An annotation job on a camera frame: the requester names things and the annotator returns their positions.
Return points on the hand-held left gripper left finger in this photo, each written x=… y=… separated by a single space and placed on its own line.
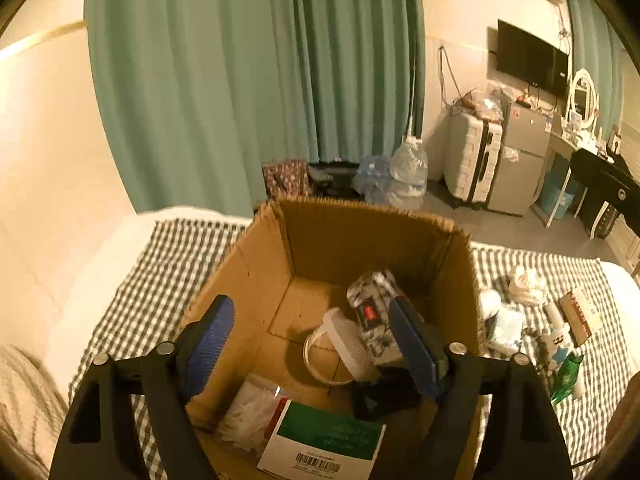
x=210 y=345

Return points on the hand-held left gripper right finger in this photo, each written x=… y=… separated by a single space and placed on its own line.
x=412 y=350

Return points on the black pouch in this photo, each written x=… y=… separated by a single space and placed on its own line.
x=380 y=395

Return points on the white ribbed round object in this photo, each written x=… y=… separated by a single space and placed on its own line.
x=345 y=345

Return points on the clear plastic bag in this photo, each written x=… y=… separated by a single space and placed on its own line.
x=250 y=410

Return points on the light blue tissue pack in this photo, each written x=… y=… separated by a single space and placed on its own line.
x=505 y=330

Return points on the green and white carton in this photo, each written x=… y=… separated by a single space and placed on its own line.
x=325 y=435

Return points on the brown cardboard box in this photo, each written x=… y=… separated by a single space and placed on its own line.
x=325 y=240

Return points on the small white tube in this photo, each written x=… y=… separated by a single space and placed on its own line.
x=552 y=314

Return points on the green snack packet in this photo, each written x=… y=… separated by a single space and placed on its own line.
x=567 y=377

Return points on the beige box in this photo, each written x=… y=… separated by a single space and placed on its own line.
x=580 y=315

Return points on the checked blanket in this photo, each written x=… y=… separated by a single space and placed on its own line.
x=150 y=280

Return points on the white cylindrical device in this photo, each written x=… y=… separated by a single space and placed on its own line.
x=490 y=305

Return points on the white plastic bag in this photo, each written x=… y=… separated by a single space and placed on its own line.
x=527 y=285

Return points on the white rabbit toy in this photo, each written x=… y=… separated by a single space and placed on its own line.
x=555 y=345

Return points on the pack of water bottles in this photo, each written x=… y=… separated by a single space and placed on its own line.
x=372 y=180

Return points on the large clear water jug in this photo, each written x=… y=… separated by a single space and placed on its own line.
x=407 y=175

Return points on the floral patterned bag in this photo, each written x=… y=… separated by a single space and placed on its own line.
x=285 y=180

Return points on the black floor bag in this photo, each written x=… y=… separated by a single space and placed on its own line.
x=332 y=182

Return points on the beige patterned pillow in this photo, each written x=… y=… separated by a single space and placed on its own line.
x=25 y=410

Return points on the white suitcase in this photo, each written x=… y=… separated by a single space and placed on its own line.
x=470 y=160

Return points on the blue waste bin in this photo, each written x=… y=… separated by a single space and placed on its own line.
x=557 y=197

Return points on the grey mini fridge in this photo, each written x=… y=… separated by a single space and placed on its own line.
x=520 y=160

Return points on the white vanity table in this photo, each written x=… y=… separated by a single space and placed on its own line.
x=555 y=160

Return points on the black cloth on vanity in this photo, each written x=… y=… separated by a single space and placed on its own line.
x=600 y=180

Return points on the clear bag on suitcase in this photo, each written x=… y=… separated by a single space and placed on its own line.
x=480 y=102

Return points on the thin white pole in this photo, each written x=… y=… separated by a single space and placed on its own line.
x=412 y=90

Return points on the wide green curtain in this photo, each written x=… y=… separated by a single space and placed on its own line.
x=200 y=85

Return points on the oval vanity mirror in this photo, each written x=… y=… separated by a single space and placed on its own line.
x=582 y=97

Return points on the narrow green curtain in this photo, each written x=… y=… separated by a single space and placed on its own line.
x=600 y=45

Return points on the black wall television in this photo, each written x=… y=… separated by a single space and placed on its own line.
x=530 y=57

